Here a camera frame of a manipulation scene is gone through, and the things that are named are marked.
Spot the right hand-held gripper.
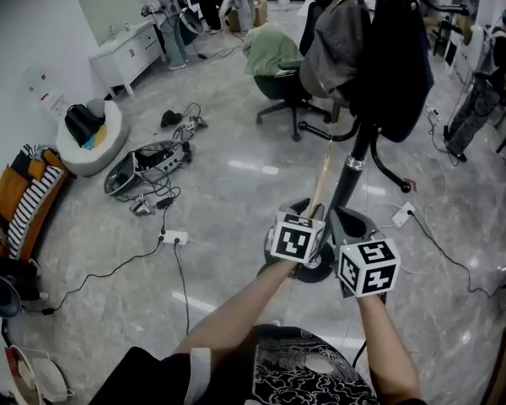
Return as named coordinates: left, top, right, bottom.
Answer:
left=328, top=206, right=402, bottom=299

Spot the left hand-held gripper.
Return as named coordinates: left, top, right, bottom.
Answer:
left=262, top=197, right=328, bottom=266

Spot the wooden clothes hanger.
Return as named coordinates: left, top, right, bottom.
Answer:
left=308, top=134, right=336, bottom=220

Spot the black coat stand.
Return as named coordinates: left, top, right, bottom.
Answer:
left=256, top=0, right=435, bottom=286

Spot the person's left forearm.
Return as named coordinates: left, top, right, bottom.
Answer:
left=175, top=261, right=299, bottom=357

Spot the person's right forearm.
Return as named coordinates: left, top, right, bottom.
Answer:
left=355, top=292, right=423, bottom=401

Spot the black coat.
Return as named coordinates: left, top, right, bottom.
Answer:
left=348, top=0, right=436, bottom=143

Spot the white power strip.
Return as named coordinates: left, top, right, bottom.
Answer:
left=390, top=201, right=417, bottom=229
left=157, top=229, right=190, bottom=246

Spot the person's black patterned shirt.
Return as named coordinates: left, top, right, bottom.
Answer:
left=91, top=322, right=429, bottom=405

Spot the black office chair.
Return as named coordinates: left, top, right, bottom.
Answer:
left=252, top=0, right=335, bottom=143

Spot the spare hand-held gripper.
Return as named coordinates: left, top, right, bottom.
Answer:
left=174, top=115, right=210, bottom=141
left=128, top=193, right=153, bottom=218

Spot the open grey equipment case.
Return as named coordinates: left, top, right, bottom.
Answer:
left=104, top=138, right=194, bottom=198

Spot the green garment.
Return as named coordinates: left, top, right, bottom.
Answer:
left=241, top=22, right=305, bottom=78

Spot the grey jacket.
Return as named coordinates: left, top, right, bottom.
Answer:
left=299, top=0, right=373, bottom=110

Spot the white round beanbag seat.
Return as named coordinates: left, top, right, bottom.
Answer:
left=55, top=98, right=131, bottom=178

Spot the cardboard box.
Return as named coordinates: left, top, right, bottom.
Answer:
left=226, top=0, right=270, bottom=34

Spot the grey round tub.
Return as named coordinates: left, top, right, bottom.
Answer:
left=178, top=5, right=207, bottom=45

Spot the black bag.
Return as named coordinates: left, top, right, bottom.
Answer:
left=63, top=103, right=107, bottom=148

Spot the white cabinet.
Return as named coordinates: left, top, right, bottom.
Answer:
left=88, top=18, right=166, bottom=100

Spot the black white striped cushion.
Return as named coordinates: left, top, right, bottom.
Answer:
left=7, top=163, right=65, bottom=257

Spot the orange sofa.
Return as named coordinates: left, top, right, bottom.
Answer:
left=0, top=143, right=72, bottom=262

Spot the dark round lamp shade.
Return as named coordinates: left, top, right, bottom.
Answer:
left=0, top=267, right=25, bottom=319

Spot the black power cable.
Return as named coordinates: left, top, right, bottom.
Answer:
left=172, top=240, right=191, bottom=336
left=40, top=235, right=166, bottom=316
left=406, top=209, right=505, bottom=300

